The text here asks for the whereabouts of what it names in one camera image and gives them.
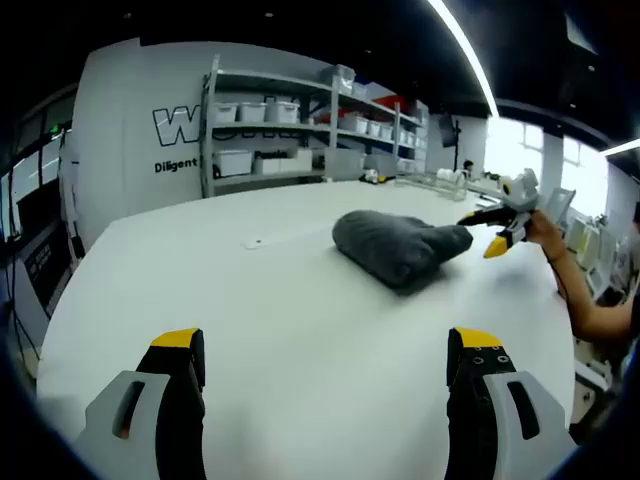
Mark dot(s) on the white plastic chair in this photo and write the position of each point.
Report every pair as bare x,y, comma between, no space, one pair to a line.
595,372

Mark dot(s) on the row of white storage bins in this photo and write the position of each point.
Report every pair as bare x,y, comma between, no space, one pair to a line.
280,111

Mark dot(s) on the small white yellow device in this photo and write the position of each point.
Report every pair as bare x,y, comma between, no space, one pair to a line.
372,176

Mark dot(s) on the grey towel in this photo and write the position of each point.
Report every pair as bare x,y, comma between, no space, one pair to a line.
390,245

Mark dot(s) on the long ceiling light strip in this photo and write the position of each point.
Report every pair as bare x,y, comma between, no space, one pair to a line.
622,147
474,59

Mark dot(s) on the person's right hand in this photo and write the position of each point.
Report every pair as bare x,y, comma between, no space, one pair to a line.
547,235

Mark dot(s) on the black monitor on stand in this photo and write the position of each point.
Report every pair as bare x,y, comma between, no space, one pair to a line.
446,131

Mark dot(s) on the grey metal shelf rack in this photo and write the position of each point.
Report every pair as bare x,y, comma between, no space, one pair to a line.
210,150

